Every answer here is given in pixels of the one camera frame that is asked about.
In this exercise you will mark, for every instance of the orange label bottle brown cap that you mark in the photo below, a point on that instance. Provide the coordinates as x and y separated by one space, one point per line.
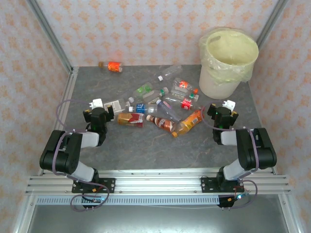
114 66

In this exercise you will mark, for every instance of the orange juice bottle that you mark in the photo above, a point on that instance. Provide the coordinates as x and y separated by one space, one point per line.
189 122

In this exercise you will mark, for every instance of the brown tea bottle red label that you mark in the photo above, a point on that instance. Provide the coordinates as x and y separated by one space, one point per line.
130 119

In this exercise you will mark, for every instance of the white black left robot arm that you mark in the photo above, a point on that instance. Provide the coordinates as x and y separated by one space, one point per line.
87 140

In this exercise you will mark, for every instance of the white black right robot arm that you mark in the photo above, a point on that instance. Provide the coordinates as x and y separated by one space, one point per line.
229 138

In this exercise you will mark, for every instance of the red label bottle red cap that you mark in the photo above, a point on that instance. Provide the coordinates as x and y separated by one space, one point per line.
186 104

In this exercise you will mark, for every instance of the aluminium frame post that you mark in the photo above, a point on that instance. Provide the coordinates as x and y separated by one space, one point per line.
272 21
49 34

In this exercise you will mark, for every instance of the cream plastic bin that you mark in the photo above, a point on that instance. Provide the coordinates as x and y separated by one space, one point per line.
213 89

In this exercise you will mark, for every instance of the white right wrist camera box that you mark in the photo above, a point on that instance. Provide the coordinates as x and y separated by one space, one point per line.
229 104

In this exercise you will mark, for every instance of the grey metal lower panel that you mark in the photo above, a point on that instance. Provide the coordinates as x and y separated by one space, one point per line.
158 221

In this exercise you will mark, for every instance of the blue label bottle white cap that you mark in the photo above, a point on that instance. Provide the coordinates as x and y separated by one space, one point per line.
142 108

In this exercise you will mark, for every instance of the small circuit board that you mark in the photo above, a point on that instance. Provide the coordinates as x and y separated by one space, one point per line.
239 196
98 200

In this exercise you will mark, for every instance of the yellowish clear bin liner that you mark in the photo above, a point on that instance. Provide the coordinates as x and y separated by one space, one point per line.
230 48

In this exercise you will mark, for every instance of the clear bottle green cap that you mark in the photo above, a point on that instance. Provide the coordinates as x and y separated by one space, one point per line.
192 96

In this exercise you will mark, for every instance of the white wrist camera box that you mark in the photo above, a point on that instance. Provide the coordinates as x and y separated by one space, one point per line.
229 104
96 103

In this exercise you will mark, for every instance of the grey label bottle white cap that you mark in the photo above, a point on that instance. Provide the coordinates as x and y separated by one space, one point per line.
116 105

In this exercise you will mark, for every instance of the square bottle green neck wrap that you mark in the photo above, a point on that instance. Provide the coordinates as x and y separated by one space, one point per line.
155 95

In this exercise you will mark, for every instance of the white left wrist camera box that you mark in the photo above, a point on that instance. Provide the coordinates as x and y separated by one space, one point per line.
96 103

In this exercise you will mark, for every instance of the clear bottle orange cap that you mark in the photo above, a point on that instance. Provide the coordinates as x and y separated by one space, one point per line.
183 85

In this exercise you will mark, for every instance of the aluminium side rail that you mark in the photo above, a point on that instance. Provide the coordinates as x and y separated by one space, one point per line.
70 87

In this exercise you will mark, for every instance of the brown cola bottle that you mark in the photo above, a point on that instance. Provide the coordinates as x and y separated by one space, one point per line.
161 123

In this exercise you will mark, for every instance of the clear bottle purple cap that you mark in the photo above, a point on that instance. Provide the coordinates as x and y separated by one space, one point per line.
168 110

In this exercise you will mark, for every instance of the aluminium mounting rail beam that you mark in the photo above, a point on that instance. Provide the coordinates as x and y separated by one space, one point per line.
158 183

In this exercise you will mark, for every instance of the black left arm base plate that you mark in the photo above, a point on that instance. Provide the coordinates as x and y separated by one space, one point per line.
108 185

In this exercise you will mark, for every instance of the clear bottle white cap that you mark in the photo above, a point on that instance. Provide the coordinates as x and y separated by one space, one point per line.
171 71

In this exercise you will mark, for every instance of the green label clear bottle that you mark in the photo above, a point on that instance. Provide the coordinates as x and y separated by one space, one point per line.
142 89

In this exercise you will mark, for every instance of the aluminium frame leg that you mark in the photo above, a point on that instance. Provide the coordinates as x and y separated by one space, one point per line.
22 218
291 221

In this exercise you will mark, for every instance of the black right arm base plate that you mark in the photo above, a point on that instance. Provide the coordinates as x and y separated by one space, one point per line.
207 185

